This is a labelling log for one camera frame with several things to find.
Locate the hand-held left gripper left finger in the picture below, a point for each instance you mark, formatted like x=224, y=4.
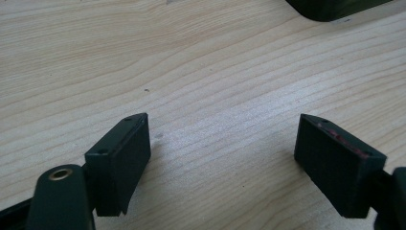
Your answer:
x=118, y=166

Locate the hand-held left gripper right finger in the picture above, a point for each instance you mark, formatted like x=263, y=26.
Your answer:
x=335, y=169

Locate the dark rounded object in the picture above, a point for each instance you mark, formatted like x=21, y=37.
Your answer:
x=332, y=8

